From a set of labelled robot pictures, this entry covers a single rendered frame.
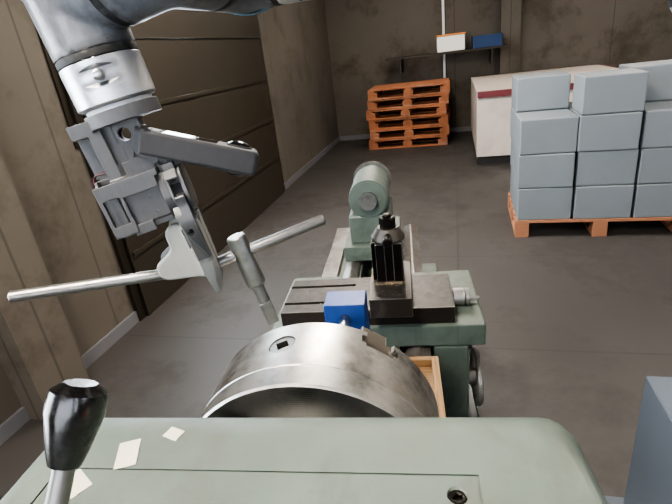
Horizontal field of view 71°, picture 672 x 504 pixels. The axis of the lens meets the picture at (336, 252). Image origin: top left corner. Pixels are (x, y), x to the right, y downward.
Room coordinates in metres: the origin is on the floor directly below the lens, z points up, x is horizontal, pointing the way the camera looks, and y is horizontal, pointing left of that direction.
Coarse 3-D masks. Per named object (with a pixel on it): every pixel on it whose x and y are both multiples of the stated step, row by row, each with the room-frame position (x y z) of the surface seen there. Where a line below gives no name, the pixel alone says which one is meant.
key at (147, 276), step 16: (304, 224) 0.50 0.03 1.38; (320, 224) 0.51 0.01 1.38; (272, 240) 0.49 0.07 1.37; (224, 256) 0.48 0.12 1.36; (144, 272) 0.47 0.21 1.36; (32, 288) 0.44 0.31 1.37; (48, 288) 0.44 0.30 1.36; (64, 288) 0.45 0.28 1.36; (80, 288) 0.45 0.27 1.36; (96, 288) 0.45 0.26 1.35
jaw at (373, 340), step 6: (366, 330) 0.55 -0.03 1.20; (372, 336) 0.54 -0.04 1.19; (378, 336) 0.55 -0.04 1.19; (366, 342) 0.50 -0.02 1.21; (372, 342) 0.50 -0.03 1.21; (378, 342) 0.51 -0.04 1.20; (384, 342) 0.54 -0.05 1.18; (378, 348) 0.50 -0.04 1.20; (384, 348) 0.50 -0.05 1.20; (390, 348) 0.51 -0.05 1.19; (390, 354) 0.49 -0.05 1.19
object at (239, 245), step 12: (228, 240) 0.48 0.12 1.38; (240, 240) 0.48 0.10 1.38; (240, 252) 0.48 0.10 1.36; (240, 264) 0.48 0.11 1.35; (252, 264) 0.48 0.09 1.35; (252, 276) 0.48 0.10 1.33; (252, 288) 0.48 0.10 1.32; (264, 288) 0.49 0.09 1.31; (264, 300) 0.48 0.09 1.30; (264, 312) 0.48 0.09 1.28
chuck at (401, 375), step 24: (264, 336) 0.52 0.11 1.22; (288, 336) 0.50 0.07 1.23; (312, 336) 0.49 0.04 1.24; (336, 336) 0.49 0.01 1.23; (360, 336) 0.50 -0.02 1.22; (240, 360) 0.50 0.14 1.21; (264, 360) 0.46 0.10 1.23; (288, 360) 0.45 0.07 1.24; (312, 360) 0.44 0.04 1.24; (336, 360) 0.44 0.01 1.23; (360, 360) 0.45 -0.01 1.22; (384, 360) 0.47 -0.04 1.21; (408, 360) 0.50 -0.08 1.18; (384, 384) 0.42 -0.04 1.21; (408, 384) 0.45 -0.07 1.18; (432, 408) 0.46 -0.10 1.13
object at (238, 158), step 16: (144, 128) 0.47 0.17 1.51; (144, 144) 0.46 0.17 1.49; (160, 144) 0.46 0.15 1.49; (176, 144) 0.46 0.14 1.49; (192, 144) 0.46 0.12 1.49; (208, 144) 0.47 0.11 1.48; (224, 144) 0.48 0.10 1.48; (240, 144) 0.48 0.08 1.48; (176, 160) 0.46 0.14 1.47; (192, 160) 0.46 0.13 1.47; (208, 160) 0.46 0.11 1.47; (224, 160) 0.47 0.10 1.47; (240, 160) 0.47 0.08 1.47; (256, 160) 0.47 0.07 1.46
